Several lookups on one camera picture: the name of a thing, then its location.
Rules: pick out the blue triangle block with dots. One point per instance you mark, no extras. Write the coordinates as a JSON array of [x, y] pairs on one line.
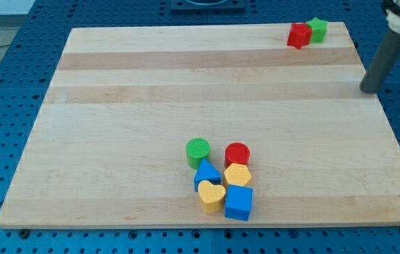
[[206, 171]]

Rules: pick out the green cylinder block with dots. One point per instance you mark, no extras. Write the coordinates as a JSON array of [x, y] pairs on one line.
[[197, 149]]

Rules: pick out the red cylinder block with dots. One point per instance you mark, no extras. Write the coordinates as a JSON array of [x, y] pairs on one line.
[[236, 153]]

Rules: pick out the red star block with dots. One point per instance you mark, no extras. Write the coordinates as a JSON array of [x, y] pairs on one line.
[[299, 35]]

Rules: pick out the wooden board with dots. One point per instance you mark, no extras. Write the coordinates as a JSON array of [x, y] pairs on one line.
[[108, 147]]

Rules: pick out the yellow hexagon block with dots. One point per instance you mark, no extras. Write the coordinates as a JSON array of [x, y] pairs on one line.
[[237, 174]]

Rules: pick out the blue cube block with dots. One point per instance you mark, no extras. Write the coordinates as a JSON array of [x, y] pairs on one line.
[[238, 203]]

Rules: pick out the yellow heart block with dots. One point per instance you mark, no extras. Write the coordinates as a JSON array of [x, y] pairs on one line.
[[211, 196]]

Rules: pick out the green star block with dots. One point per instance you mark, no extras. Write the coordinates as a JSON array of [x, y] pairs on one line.
[[319, 30]]

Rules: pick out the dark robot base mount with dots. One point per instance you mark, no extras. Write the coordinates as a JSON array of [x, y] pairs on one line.
[[177, 6]]

